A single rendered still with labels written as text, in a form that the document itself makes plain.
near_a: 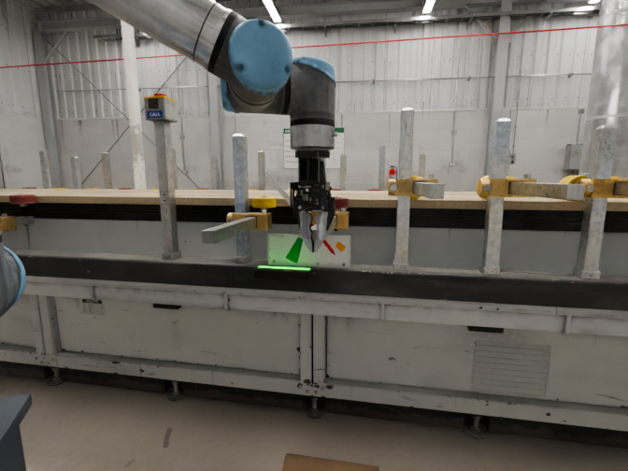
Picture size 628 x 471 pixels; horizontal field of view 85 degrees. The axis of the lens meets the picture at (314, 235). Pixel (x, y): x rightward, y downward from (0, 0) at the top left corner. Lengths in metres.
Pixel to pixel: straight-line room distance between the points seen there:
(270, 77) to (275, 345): 1.16
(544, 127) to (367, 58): 4.04
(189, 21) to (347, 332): 1.16
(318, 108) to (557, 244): 0.97
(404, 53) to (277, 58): 8.09
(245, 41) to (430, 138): 7.86
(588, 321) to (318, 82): 1.00
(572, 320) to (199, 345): 1.35
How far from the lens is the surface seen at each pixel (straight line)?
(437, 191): 0.74
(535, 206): 1.28
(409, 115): 1.04
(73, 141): 10.90
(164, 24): 0.57
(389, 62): 8.52
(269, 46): 0.54
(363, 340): 1.42
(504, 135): 1.08
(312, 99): 0.69
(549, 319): 1.23
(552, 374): 1.59
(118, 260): 1.35
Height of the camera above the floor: 0.97
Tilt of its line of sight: 9 degrees down
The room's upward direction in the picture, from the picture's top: straight up
